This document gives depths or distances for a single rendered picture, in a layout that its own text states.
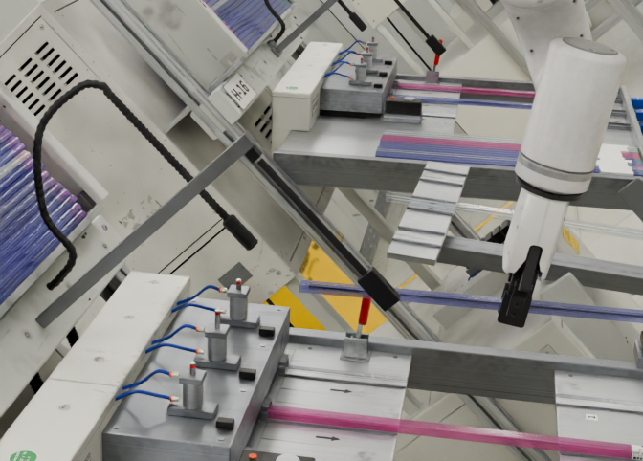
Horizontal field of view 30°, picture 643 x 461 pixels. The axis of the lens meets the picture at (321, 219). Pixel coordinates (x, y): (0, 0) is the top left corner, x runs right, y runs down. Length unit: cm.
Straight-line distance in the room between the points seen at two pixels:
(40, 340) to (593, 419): 64
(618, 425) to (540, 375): 15
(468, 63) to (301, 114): 343
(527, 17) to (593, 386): 46
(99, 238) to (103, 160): 82
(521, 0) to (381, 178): 104
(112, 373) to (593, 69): 60
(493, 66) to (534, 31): 446
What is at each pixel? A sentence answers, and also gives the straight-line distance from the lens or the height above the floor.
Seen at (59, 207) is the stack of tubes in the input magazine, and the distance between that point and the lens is 150.
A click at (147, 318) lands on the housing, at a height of 126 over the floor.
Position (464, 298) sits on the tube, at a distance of 142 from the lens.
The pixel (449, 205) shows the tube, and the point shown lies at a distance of 183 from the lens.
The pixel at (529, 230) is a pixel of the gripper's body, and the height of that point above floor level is 106.
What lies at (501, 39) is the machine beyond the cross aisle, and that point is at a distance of 579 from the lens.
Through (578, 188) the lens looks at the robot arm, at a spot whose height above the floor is 106.
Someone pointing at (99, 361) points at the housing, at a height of 127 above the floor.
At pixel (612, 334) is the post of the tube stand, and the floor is 71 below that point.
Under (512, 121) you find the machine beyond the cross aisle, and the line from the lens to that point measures 592.
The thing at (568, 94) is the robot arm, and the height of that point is 115.
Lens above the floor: 143
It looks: 9 degrees down
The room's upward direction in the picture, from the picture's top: 43 degrees counter-clockwise
